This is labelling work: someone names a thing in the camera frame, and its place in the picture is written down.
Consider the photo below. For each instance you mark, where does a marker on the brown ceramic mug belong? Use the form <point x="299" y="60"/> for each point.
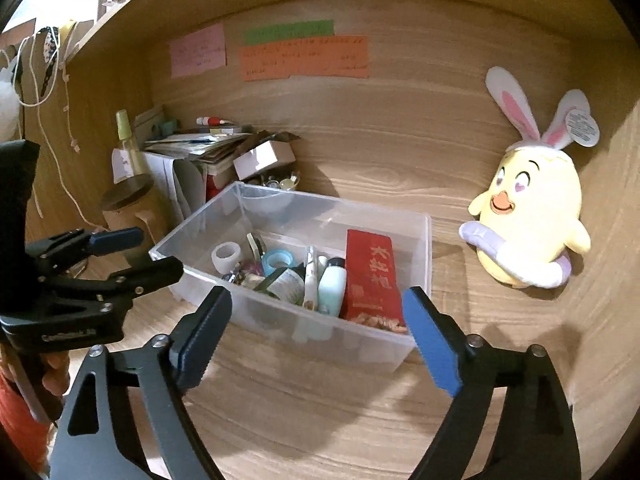
<point x="151" y="214"/>

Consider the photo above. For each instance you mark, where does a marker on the person left hand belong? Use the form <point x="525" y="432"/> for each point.
<point x="37" y="383"/>

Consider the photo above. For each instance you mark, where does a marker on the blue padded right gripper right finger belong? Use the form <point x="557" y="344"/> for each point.
<point x="535" y="438"/>

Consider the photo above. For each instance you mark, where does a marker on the teal tape roll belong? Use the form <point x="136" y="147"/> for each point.
<point x="276" y="259"/>

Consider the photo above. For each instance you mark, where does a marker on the green sticky note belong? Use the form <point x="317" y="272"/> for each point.
<point x="288" y="31"/>

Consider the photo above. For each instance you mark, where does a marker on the yellow chick plush toy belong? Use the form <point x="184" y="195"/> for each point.
<point x="527" y="222"/>

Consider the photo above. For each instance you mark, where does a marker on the white spray bottle green cap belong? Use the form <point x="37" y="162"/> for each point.
<point x="127" y="160"/>

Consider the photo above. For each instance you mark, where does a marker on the clear plastic storage bin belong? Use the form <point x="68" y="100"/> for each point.
<point x="311" y="220"/>

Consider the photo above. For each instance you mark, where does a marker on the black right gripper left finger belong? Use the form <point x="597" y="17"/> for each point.
<point x="97" y="436"/>

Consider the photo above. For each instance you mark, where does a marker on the dark glass bottle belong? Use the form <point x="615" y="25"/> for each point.
<point x="286" y="284"/>

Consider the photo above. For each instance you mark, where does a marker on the white tape roll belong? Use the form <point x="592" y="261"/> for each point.
<point x="226" y="256"/>

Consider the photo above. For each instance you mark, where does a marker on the orange sticky note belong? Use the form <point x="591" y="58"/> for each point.
<point x="322" y="56"/>

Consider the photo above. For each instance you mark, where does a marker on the mint green lotion bottle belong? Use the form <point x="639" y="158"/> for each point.
<point x="332" y="286"/>

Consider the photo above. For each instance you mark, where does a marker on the white lip gloss tube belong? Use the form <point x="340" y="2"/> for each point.
<point x="310" y="300"/>

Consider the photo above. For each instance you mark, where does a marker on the small white cardboard box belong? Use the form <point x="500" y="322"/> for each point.
<point x="263" y="151"/>

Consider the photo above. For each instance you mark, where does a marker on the pink sticky note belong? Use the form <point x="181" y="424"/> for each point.
<point x="198" y="52"/>

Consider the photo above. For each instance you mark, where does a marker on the orange sleeve forearm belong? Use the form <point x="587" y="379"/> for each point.
<point x="29" y="436"/>

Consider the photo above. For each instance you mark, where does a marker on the wooden mug lid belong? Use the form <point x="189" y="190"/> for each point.
<point x="126" y="192"/>

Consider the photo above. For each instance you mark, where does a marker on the red tea packet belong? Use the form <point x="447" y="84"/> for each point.
<point x="372" y="296"/>

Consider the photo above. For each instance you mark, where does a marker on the white ceramic bowl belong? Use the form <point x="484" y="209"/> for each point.
<point x="266" y="201"/>

